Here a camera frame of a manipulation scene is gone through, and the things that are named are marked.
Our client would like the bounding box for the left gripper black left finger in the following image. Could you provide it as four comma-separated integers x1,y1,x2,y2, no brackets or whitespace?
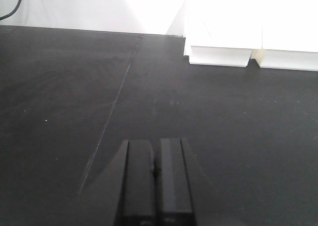
74,140,156,226

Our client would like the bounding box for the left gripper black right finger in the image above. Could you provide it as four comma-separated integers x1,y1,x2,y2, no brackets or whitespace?
156,138,239,226

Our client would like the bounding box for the left white plastic bin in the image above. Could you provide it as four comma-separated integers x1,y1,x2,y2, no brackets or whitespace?
166,0,262,68

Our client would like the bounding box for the white plastic bin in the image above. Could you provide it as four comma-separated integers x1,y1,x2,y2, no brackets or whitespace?
251,2,318,72
166,0,262,68

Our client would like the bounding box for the middle white plastic bin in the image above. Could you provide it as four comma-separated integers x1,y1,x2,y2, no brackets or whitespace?
251,2,318,72

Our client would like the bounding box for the black power cable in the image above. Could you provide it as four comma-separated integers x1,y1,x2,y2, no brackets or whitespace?
0,0,25,21

